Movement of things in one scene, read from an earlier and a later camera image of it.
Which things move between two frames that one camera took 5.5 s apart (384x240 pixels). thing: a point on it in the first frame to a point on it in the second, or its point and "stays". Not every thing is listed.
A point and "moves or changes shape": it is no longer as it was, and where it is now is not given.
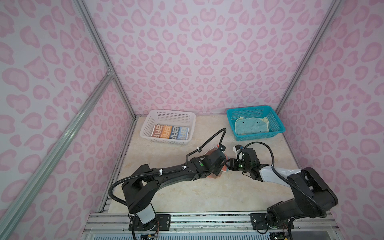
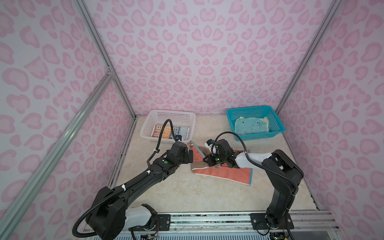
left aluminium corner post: (96, 38) stays
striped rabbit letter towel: (170, 132) stays
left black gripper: (218, 172) to (188, 158)
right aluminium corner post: (303, 66) stays
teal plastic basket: (253, 122) stays
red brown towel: (225, 167) moves or changes shape
